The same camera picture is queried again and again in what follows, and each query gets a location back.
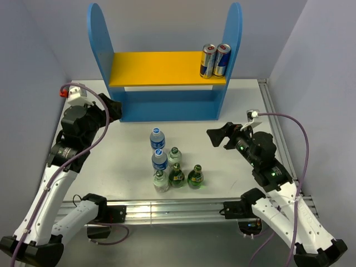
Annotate left energy drink can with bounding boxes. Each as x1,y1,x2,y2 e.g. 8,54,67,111
200,44,216,79

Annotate blue and yellow shelf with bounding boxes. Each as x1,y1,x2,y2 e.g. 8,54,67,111
87,2,243,122

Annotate energy drink can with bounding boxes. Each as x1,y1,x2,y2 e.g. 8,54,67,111
200,44,216,79
212,43,231,77

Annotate blue-label water bottle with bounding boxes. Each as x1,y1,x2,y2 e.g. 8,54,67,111
150,127,165,150
151,149,168,172

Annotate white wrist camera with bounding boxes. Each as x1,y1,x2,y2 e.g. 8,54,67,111
240,109,262,131
60,86,91,106

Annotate right energy drink can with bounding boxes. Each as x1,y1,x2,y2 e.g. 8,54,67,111
212,43,231,77

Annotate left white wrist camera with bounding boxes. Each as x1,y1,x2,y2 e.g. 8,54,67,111
60,86,91,106

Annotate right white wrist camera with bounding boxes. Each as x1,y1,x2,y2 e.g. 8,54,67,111
240,109,262,131

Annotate clear glass bottle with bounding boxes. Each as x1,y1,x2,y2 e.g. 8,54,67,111
153,170,169,192
167,147,182,167

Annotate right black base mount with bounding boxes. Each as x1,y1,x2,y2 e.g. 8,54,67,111
219,200,263,236

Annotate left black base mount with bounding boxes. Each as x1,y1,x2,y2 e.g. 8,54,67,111
87,205,130,245

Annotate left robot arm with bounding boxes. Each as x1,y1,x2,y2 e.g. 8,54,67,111
1,93,122,266

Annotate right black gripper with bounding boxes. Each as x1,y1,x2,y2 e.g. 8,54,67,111
206,121,259,167

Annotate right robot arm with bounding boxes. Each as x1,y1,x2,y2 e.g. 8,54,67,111
206,122,348,266

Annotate aluminium side rail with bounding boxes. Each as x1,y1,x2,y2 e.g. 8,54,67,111
257,79,299,186

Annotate aluminium front rail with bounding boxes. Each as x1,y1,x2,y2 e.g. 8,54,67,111
60,196,319,226

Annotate green glass bottle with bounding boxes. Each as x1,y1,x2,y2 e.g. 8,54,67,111
187,164,204,189
169,162,185,188

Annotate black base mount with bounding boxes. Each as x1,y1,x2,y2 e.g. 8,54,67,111
219,200,263,236
87,205,130,245

